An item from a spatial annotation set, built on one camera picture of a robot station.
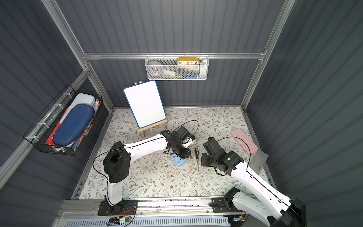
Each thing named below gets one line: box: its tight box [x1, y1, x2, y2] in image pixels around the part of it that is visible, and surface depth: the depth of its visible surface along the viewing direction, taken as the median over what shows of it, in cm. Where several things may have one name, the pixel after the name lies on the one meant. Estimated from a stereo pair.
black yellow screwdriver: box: [194, 147, 199, 172], surface depth 94 cm
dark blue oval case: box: [52, 103, 96, 147], surface depth 69 cm
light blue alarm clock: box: [171, 153, 188, 167], surface depth 88 cm
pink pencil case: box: [231, 127, 259, 155], surface depth 98 cm
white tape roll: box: [147, 60, 164, 78], surface depth 90 cm
